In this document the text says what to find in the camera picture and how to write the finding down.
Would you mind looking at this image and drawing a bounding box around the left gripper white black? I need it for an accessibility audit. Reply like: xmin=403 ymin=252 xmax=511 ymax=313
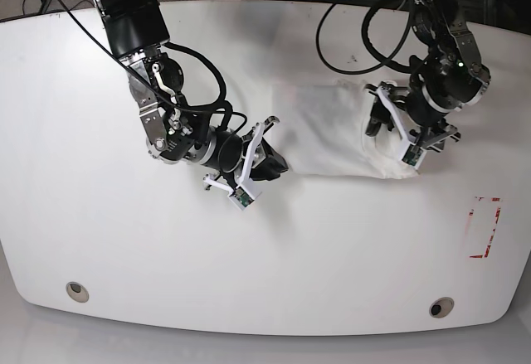
xmin=363 ymin=82 xmax=461 ymax=161

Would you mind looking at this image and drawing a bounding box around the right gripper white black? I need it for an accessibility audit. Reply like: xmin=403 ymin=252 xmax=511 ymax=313
xmin=203 ymin=116 xmax=288 ymax=198

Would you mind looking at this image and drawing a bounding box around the white T-shirt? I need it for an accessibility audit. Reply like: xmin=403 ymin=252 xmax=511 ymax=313
xmin=268 ymin=80 xmax=418 ymax=179

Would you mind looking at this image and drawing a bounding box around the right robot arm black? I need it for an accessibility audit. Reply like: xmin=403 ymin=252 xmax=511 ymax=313
xmin=93 ymin=0 xmax=288 ymax=210

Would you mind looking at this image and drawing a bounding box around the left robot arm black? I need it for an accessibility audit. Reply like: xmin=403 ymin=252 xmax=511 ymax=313
xmin=365 ymin=0 xmax=491 ymax=168

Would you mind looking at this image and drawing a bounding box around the red tape rectangle marking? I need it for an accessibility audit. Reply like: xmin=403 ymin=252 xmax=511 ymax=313
xmin=465 ymin=196 xmax=502 ymax=259

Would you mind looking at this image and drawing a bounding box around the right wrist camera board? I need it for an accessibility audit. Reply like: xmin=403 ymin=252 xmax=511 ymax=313
xmin=228 ymin=187 xmax=262 ymax=211

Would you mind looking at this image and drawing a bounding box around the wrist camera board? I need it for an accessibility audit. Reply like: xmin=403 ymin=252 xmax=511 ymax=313
xmin=402 ymin=144 xmax=426 ymax=170
xmin=228 ymin=187 xmax=262 ymax=211

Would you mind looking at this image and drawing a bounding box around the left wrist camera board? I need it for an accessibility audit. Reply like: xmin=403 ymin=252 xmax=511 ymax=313
xmin=402 ymin=144 xmax=426 ymax=170

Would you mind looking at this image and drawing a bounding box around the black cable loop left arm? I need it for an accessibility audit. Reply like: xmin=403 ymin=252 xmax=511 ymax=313
xmin=314 ymin=0 xmax=429 ymax=76

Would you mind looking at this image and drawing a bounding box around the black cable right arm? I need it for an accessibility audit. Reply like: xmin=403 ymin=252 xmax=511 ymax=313
xmin=41 ymin=0 xmax=250 ymax=141

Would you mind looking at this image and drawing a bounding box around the right table cable grommet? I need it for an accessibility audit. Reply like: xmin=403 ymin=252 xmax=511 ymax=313
xmin=429 ymin=297 xmax=455 ymax=318

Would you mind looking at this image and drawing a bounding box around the table cable grommet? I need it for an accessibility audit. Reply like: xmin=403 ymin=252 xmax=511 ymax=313
xmin=429 ymin=297 xmax=455 ymax=318
xmin=66 ymin=282 xmax=90 ymax=303

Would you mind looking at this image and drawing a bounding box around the left table cable grommet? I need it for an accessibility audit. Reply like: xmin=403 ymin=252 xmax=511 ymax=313
xmin=66 ymin=282 xmax=90 ymax=303

